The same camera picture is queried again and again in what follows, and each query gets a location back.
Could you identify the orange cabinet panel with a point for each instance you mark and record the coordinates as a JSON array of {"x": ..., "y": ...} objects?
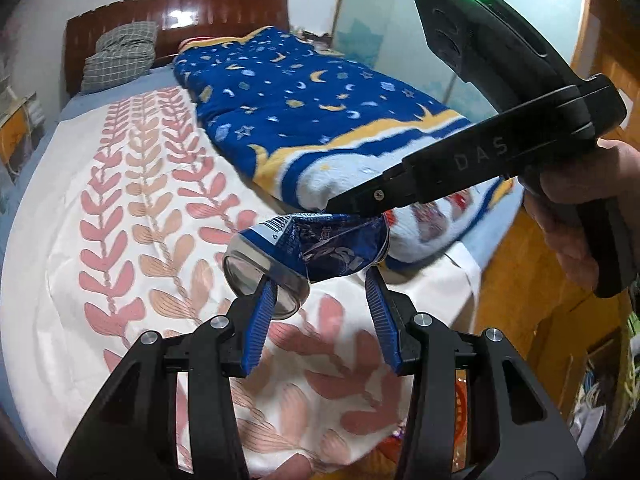
[{"x": 12, "y": 132}]

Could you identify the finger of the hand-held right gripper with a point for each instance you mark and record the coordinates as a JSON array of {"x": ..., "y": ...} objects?
[{"x": 372, "y": 195}]

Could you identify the crushed blue drink can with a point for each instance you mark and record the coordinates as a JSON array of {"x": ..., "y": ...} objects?
[{"x": 330, "y": 250}]

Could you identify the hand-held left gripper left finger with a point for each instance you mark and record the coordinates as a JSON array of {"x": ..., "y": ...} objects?
[{"x": 260, "y": 320}]

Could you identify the dark wooden headboard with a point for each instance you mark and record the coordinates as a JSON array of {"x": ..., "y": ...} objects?
[{"x": 215, "y": 10}]

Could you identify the person's right hand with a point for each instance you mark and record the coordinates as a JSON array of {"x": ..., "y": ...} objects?
[{"x": 560, "y": 230}]

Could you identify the white desk shelf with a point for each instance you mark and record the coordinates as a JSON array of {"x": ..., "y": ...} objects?
[{"x": 30, "y": 110}]

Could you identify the blue star print blanket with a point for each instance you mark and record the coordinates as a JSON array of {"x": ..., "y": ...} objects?
[{"x": 310, "y": 100}]

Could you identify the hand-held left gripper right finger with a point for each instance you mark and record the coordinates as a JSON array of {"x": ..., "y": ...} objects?
[{"x": 382, "y": 320}]

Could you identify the wooden door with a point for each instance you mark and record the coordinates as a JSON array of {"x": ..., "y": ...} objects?
[{"x": 615, "y": 45}]

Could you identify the white pink leaf bedspread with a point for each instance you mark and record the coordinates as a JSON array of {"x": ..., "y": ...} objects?
[{"x": 150, "y": 185}]

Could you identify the wooden cabinet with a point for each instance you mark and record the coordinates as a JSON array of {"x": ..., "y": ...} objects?
[{"x": 575, "y": 340}]

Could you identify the pale green wardrobe door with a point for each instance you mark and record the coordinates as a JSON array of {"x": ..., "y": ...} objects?
[{"x": 380, "y": 20}]

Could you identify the grey checked pillow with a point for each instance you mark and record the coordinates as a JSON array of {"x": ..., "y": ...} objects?
[{"x": 117, "y": 55}]

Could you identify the orange packaging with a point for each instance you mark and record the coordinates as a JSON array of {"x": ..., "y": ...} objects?
[{"x": 460, "y": 410}]

